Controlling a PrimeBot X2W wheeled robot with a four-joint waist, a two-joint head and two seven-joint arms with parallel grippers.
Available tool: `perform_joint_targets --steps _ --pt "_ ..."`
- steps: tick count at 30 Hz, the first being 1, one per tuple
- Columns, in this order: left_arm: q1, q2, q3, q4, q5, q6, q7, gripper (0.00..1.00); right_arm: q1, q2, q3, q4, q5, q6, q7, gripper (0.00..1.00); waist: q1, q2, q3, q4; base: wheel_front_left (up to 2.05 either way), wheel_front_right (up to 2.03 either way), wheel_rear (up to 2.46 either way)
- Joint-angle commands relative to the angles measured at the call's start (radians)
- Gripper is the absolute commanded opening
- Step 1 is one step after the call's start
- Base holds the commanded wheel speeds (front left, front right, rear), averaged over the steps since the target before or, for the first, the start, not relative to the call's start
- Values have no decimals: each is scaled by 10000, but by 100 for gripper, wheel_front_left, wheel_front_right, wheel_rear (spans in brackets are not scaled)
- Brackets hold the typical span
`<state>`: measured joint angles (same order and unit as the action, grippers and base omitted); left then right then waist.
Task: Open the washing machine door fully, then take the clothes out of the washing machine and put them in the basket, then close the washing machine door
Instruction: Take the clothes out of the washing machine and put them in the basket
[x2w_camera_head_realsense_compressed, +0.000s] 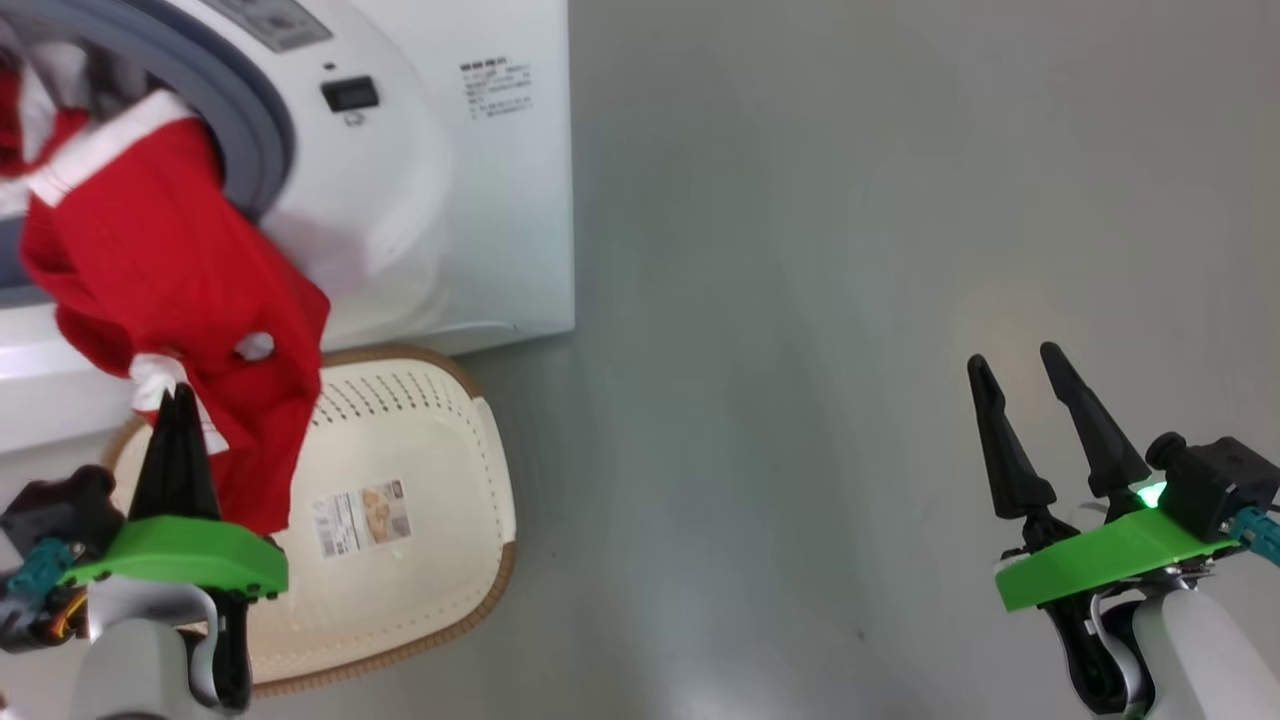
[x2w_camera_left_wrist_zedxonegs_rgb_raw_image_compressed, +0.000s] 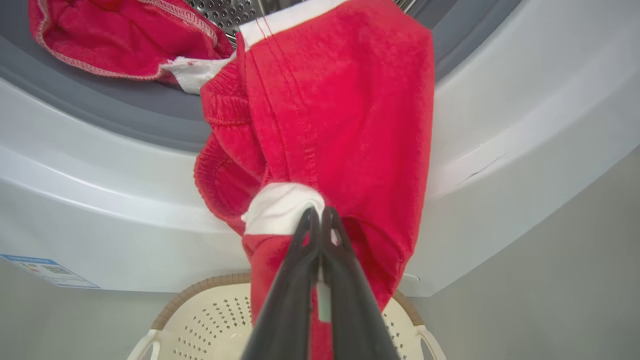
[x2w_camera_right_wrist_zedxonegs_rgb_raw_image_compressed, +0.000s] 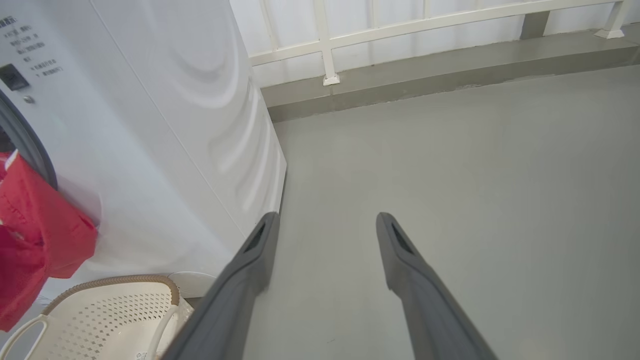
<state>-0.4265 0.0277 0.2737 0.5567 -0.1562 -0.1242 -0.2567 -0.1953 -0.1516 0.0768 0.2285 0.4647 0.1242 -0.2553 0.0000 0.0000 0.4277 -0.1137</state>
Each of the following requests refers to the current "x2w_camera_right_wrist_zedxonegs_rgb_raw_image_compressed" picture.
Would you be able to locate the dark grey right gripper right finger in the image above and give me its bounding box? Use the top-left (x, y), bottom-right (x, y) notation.
top-left (375, 212), bottom-right (498, 360)

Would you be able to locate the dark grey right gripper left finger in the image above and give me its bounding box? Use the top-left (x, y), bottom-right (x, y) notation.
top-left (161, 211), bottom-right (281, 360)

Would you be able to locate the red and white garment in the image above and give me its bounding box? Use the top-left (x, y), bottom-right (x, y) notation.
top-left (0, 150), bottom-right (99, 332)

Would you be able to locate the cream perforated laundry basket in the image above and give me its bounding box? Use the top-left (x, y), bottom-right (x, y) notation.
top-left (0, 274), bottom-right (197, 360)

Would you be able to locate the white washing machine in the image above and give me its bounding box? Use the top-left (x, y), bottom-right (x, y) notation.
top-left (0, 0), bottom-right (288, 303)

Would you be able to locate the black door latch socket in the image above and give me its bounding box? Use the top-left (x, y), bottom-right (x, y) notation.
top-left (0, 63), bottom-right (30, 92)

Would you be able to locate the round white filter cover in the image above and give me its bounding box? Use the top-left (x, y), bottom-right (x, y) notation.
top-left (167, 271), bottom-right (219, 300)

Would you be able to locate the white metal railing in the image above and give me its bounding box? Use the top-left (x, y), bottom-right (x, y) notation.
top-left (230, 0), bottom-right (640, 87)

